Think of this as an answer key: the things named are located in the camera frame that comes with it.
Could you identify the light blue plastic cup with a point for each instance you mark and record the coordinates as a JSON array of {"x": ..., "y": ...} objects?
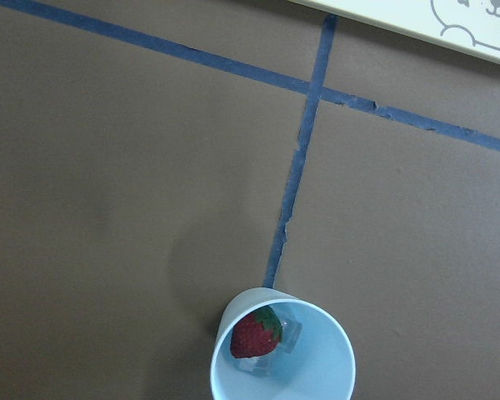
[{"x": 321, "y": 365}]

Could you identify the red strawberry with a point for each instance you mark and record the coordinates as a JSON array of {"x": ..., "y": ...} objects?
[{"x": 257, "y": 334}]

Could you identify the clear ice cube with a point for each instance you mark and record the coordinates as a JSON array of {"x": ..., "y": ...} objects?
[
  {"x": 291, "y": 330},
  {"x": 260, "y": 366}
]

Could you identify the cream bear serving tray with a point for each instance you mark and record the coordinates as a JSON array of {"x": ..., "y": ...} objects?
[{"x": 471, "y": 27}]

